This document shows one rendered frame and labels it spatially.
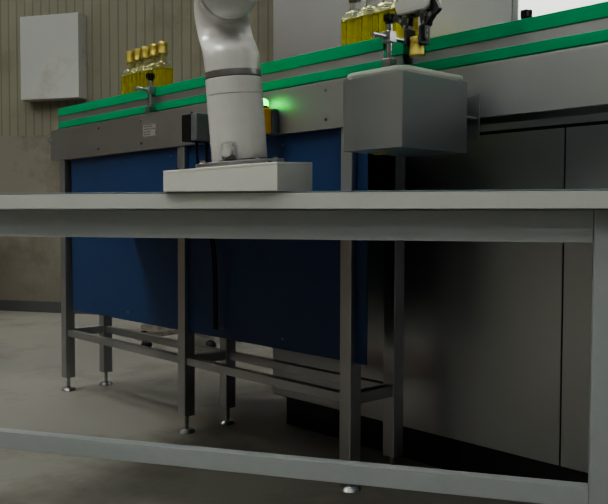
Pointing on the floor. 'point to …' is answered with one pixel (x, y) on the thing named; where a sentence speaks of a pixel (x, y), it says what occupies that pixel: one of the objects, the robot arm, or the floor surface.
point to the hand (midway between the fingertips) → (416, 36)
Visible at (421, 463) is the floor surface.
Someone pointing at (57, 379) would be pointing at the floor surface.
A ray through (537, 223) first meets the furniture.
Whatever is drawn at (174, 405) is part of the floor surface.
